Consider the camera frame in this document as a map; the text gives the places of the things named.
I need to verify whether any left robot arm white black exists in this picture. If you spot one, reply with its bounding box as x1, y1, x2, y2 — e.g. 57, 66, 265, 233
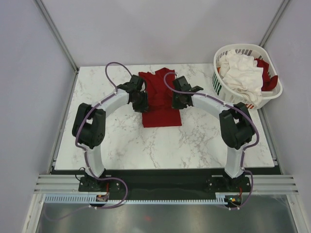
72, 75, 148, 192

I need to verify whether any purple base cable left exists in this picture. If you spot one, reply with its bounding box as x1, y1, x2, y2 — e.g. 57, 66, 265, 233
43, 176, 130, 221

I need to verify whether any left aluminium corner post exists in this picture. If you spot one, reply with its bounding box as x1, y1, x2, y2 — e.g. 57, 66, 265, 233
34, 0, 79, 73

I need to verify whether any aluminium corner post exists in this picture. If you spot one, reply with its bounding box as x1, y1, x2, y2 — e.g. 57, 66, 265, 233
259, 0, 292, 48
34, 0, 79, 73

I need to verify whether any white laundry basket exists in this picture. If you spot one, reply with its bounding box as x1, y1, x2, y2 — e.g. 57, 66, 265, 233
212, 44, 283, 109

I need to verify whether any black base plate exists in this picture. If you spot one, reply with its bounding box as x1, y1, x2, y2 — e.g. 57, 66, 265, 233
77, 166, 252, 201

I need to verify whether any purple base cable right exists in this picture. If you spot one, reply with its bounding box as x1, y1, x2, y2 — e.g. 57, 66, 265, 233
225, 169, 256, 211

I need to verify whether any white slotted cable duct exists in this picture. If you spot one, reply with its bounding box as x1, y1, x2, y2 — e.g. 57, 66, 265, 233
44, 194, 241, 205

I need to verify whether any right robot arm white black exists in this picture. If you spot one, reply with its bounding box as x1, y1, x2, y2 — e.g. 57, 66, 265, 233
171, 76, 258, 191

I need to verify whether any white t shirt pile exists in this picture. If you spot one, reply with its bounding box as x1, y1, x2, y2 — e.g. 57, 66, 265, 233
217, 50, 263, 107

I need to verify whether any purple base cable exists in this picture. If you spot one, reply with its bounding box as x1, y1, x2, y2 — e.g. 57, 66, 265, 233
43, 176, 130, 221
225, 169, 256, 211

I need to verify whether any red cloth in basket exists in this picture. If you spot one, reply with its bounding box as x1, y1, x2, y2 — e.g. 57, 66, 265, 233
255, 59, 278, 92

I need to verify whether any right aluminium corner post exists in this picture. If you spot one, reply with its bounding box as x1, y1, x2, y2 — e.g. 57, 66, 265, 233
259, 0, 292, 48

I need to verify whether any red t shirt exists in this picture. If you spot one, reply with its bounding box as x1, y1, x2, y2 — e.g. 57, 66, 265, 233
138, 67, 182, 128

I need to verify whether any aluminium rail frame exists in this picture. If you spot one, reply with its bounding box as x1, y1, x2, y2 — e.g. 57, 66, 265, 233
34, 175, 298, 195

